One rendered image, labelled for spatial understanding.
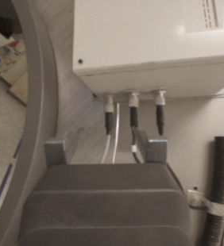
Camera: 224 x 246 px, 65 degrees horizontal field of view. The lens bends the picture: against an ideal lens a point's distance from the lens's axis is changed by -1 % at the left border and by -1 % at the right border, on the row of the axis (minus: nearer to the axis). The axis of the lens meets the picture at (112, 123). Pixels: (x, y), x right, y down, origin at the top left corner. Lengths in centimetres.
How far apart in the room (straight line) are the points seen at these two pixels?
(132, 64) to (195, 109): 15
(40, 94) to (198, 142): 25
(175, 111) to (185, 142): 5
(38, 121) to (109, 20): 17
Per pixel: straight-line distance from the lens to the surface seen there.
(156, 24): 20
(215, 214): 28
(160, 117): 25
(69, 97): 32
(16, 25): 103
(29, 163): 29
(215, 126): 30
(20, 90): 523
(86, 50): 20
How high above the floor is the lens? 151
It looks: 2 degrees down
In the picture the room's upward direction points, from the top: 46 degrees clockwise
